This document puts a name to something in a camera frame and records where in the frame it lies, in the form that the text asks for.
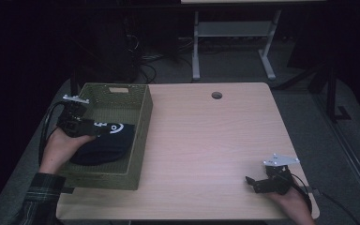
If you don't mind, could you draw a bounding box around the green woven basket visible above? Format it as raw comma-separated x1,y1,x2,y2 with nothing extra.
55,82,154,191

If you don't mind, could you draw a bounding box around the metal floor rail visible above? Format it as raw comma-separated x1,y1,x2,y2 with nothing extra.
312,93,360,217

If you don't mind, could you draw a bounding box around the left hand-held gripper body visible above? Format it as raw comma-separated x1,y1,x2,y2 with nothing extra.
56,94,90,139

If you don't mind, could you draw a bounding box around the white background table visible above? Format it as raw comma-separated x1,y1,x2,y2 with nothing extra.
180,0,327,82

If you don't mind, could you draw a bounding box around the person's right hand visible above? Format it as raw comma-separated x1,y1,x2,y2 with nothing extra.
266,189,310,218

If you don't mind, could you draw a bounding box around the black floor cable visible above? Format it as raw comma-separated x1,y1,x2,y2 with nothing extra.
312,187,360,225

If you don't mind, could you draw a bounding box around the tangle of floor cables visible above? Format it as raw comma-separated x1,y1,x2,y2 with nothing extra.
125,32,195,84

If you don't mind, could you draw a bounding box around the person's left hand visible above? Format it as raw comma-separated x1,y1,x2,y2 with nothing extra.
39,126,97,176

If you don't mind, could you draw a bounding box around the dark navy garment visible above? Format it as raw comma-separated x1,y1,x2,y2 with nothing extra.
69,122,136,167

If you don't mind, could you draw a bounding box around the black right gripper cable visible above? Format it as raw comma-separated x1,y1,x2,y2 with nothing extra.
289,172,313,215

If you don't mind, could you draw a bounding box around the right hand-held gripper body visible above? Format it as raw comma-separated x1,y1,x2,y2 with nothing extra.
262,153,300,197

